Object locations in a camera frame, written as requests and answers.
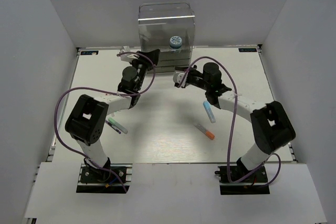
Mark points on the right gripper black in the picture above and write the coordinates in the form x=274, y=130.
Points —
x=191, y=70

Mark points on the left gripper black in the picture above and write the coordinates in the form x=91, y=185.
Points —
x=153, y=56

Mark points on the blue white patterned jar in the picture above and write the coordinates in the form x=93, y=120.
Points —
x=175, y=43

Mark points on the clear acrylic drawer organizer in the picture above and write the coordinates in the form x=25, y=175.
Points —
x=158, y=22

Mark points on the blue capped glue tube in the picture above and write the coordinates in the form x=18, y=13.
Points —
x=209, y=111

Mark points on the orange capped glue tube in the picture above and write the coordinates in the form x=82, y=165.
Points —
x=205, y=131

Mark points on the green capped glue tube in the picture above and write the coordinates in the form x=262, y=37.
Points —
x=118, y=126

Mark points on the purple pen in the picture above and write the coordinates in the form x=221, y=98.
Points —
x=113, y=127

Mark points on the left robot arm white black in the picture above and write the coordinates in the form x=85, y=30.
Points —
x=87, y=119

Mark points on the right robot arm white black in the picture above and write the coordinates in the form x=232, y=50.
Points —
x=271, y=126

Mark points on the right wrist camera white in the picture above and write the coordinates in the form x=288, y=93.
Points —
x=179, y=78

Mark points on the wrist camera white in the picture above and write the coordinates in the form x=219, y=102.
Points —
x=126, y=55
x=179, y=78

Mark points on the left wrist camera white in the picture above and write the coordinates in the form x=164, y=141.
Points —
x=126, y=55

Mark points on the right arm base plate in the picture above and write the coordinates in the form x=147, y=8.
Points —
x=253, y=185

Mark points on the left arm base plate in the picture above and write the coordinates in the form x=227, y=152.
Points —
x=90, y=183

